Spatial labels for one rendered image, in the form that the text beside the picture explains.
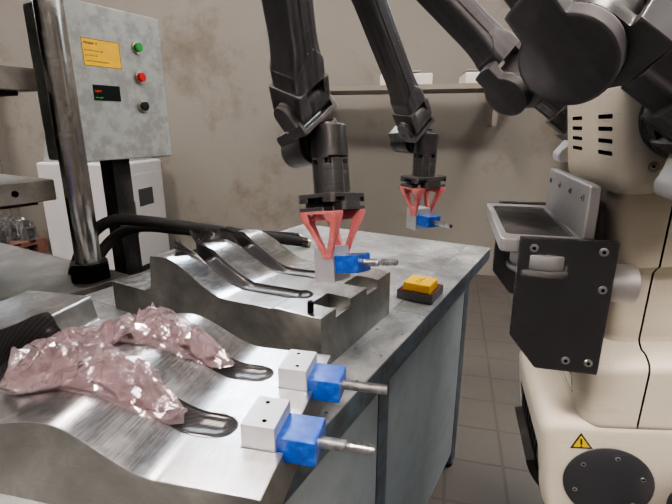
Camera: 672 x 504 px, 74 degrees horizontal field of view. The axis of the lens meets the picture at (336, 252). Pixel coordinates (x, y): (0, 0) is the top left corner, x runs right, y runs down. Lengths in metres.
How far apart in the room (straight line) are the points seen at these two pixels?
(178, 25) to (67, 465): 4.02
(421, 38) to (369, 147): 0.87
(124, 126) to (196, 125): 2.78
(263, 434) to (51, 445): 0.20
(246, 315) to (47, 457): 0.35
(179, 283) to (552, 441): 0.63
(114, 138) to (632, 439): 1.34
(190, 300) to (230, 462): 0.42
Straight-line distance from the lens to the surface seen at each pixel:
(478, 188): 3.66
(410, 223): 1.17
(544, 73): 0.43
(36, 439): 0.54
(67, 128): 1.23
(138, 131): 1.49
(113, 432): 0.52
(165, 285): 0.88
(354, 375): 0.70
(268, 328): 0.74
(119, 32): 1.50
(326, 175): 0.68
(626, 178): 0.56
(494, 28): 0.87
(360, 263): 0.67
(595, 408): 0.67
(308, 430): 0.48
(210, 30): 4.20
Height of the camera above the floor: 1.16
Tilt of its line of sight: 16 degrees down
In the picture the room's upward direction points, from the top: straight up
